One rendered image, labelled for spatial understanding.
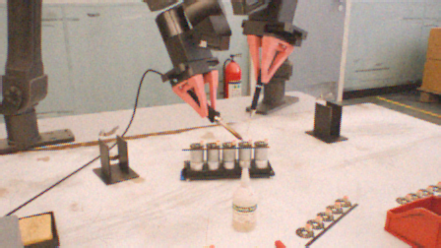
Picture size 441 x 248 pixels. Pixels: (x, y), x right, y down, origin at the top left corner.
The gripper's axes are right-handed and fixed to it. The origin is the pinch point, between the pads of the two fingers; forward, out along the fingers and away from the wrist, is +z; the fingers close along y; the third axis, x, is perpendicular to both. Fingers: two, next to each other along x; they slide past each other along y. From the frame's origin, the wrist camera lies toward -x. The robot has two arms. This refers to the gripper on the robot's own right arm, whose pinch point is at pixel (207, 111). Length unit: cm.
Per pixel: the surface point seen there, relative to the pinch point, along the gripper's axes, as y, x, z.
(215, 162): -5.3, -2.3, 9.0
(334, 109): 29.4, -8.7, 9.3
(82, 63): 114, 215, -83
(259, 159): 0.1, -7.2, 11.4
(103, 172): -16.5, 13.9, 3.4
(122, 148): -13.5, 10.0, 0.6
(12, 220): -40.1, -7.9, 4.8
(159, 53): 169, 189, -73
